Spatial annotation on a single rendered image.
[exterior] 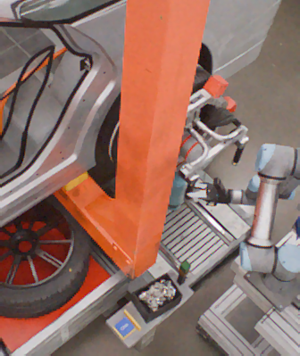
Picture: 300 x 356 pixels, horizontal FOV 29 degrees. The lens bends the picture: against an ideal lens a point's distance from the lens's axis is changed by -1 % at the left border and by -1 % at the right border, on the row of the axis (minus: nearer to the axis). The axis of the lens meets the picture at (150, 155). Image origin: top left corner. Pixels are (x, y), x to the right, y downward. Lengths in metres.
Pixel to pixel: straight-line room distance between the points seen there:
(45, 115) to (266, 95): 2.07
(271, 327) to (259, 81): 2.27
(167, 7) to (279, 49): 3.32
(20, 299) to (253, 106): 2.25
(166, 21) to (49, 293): 1.72
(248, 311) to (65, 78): 1.56
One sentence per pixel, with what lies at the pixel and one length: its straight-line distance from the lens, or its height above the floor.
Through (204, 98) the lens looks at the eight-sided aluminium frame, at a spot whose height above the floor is 1.12.
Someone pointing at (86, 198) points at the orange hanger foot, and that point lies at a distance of 2.92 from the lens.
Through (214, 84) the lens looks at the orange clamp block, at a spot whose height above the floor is 1.14.
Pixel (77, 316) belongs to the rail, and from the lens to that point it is 3.01.
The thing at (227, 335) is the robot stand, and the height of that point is 0.23.
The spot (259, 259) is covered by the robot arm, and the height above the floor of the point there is 1.03.
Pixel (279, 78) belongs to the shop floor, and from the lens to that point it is 4.55.
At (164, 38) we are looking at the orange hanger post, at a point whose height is 2.12.
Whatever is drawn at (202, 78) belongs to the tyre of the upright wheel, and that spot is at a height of 1.15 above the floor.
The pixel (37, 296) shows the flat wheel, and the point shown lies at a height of 0.50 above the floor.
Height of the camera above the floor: 3.19
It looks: 55 degrees down
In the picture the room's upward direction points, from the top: 8 degrees clockwise
